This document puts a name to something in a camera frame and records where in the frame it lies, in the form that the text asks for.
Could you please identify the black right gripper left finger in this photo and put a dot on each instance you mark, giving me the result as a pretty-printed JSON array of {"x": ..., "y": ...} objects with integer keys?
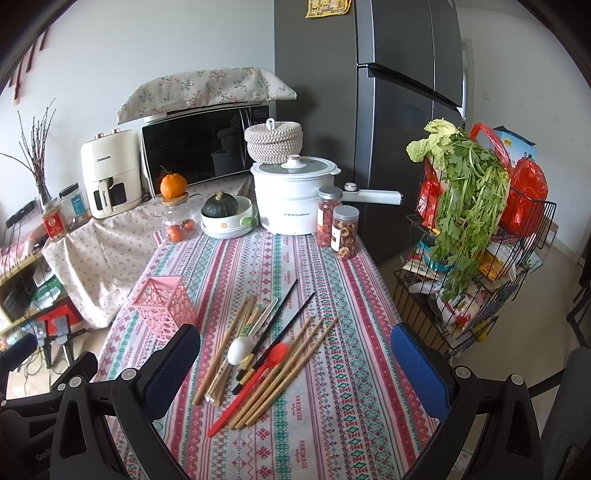
[{"x": 139, "y": 397}]

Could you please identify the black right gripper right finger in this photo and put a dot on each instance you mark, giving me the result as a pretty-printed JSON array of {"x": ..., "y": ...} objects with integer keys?
[{"x": 509, "y": 445}]

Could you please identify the bamboo chopstick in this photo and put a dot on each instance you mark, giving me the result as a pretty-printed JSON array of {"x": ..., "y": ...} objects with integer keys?
[
  {"x": 313, "y": 333},
  {"x": 261, "y": 386},
  {"x": 287, "y": 375},
  {"x": 243, "y": 312}
]

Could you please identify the pink perforated utensil holder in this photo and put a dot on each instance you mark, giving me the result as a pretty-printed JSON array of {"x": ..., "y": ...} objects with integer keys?
[{"x": 164, "y": 305}]

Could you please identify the black chopstick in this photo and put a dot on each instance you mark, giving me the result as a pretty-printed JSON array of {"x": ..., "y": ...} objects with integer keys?
[
  {"x": 244, "y": 367},
  {"x": 245, "y": 374}
]

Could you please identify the red plastic spoon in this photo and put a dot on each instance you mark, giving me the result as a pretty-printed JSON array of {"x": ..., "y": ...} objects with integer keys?
[{"x": 276, "y": 354}]

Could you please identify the floral side table cloth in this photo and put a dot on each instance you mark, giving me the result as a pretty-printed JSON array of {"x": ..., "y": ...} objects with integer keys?
[{"x": 105, "y": 264}]

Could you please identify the wrapped disposable chopsticks pair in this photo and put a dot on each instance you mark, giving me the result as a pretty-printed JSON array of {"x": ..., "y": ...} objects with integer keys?
[{"x": 214, "y": 393}]

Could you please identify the patterned woven tablecloth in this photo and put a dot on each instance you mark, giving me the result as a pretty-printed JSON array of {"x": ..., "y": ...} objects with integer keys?
[{"x": 295, "y": 378}]

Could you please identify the glass jar with tomatoes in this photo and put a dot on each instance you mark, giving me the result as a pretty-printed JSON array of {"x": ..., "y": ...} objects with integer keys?
[{"x": 179, "y": 218}]

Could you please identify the red labelled glass jar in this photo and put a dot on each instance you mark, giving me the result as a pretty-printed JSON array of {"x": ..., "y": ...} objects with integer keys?
[{"x": 53, "y": 220}]

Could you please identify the white ceramic casserole dish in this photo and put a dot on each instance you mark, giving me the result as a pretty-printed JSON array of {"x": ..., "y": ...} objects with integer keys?
[{"x": 232, "y": 226}]

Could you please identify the blue labelled clear canister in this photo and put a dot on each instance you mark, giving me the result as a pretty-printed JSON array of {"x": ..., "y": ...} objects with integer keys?
[{"x": 74, "y": 206}]

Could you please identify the dark green squash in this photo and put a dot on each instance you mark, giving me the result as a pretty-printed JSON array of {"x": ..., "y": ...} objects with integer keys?
[{"x": 220, "y": 205}]

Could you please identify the orange tangerine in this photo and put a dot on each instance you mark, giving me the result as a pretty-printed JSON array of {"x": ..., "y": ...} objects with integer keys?
[{"x": 172, "y": 185}]

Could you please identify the red plastic bag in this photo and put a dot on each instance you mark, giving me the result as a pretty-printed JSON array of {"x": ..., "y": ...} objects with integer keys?
[{"x": 528, "y": 187}]

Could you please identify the white electric cooking pot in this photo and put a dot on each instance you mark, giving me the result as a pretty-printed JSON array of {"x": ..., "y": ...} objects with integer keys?
[{"x": 287, "y": 193}]

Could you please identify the green leafy vegetables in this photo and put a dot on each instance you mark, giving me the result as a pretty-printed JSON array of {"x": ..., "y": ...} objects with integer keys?
[{"x": 472, "y": 183}]

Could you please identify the black microwave oven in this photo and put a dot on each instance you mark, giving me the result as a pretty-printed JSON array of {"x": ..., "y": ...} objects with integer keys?
[{"x": 199, "y": 145}]

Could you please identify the jar of dried fruit rings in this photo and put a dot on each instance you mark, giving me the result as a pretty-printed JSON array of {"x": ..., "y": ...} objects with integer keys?
[{"x": 345, "y": 221}]

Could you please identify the jar of red dried fruit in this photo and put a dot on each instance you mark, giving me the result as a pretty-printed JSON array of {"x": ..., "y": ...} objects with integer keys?
[{"x": 329, "y": 197}]

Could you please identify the dried branch bouquet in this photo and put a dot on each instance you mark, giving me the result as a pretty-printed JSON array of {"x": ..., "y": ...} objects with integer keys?
[{"x": 33, "y": 148}]

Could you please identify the floral microwave dust cover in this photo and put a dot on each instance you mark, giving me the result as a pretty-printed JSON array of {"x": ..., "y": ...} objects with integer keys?
[{"x": 203, "y": 88}]

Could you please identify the grey refrigerator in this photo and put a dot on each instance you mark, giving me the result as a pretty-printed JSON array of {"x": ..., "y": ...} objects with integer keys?
[{"x": 367, "y": 83}]

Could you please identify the yellow fridge magnet pad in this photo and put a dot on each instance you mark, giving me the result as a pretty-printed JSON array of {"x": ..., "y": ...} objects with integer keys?
[{"x": 326, "y": 8}]

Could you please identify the black wire storage rack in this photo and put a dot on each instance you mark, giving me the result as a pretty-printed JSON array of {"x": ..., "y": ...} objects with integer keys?
[{"x": 453, "y": 326}]

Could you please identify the woven rope basket with lid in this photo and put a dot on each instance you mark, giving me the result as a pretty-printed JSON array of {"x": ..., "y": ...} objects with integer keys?
[{"x": 273, "y": 141}]

